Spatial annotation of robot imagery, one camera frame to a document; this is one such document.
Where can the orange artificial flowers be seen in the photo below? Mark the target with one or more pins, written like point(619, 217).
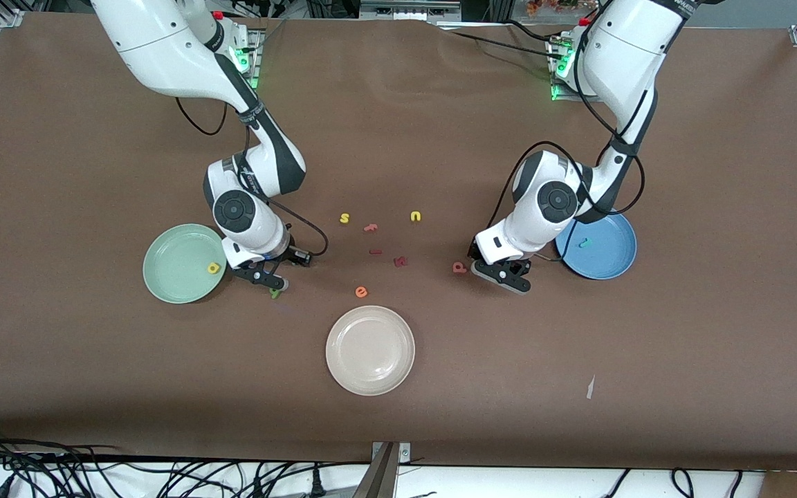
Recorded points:
point(551, 5)

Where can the blue plate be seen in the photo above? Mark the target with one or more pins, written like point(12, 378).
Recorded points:
point(609, 259)

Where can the small metal table bracket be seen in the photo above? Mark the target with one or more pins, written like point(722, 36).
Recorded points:
point(404, 453)

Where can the grey equipment box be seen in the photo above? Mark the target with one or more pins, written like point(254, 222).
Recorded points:
point(405, 8)

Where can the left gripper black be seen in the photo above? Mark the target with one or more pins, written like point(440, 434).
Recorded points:
point(515, 268)

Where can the beige plate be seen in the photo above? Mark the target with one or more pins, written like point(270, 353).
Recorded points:
point(370, 350)

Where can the brown support beam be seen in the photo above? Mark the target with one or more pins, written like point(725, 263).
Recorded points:
point(378, 484)

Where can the green plate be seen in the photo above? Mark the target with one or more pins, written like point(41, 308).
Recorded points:
point(177, 266)

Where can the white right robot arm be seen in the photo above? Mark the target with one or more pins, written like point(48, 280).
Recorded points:
point(163, 48)

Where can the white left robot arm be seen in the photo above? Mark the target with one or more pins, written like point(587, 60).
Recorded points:
point(627, 48)

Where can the brown table cover sheet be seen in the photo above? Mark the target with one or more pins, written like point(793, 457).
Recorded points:
point(398, 138)

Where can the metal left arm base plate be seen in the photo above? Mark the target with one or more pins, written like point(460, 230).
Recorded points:
point(556, 93)

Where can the pink letter p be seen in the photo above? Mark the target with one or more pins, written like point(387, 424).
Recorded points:
point(459, 270)

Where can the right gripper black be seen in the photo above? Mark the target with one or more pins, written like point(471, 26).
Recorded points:
point(292, 254)

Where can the white tape scrap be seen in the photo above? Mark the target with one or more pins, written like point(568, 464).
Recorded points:
point(590, 387)

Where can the black power plug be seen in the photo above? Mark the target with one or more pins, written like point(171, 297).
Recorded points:
point(316, 483)

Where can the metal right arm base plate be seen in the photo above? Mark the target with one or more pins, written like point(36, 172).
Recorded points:
point(254, 69)

